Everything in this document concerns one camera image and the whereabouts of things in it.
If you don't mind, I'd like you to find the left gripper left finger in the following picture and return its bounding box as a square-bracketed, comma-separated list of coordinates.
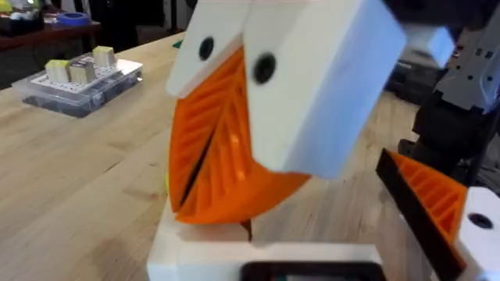
[146, 197, 253, 281]

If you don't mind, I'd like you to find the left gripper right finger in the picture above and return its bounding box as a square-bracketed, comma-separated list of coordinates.
[375, 148, 500, 281]

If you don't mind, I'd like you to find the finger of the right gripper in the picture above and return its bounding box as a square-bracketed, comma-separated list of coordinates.
[177, 0, 408, 226]
[165, 0, 252, 214]

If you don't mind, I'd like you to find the black case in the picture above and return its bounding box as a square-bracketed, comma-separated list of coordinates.
[385, 58, 447, 107]

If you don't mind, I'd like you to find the clear box with toy blocks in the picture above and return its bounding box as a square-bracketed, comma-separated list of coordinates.
[11, 45, 144, 119]

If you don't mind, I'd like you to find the blue tape roll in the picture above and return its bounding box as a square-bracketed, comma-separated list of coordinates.
[55, 11, 92, 27]

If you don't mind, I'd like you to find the dark wooden side table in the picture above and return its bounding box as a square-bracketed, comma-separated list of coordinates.
[0, 21, 102, 54]

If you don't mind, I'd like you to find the black bin with clutter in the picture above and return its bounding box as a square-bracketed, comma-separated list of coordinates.
[0, 0, 45, 37]

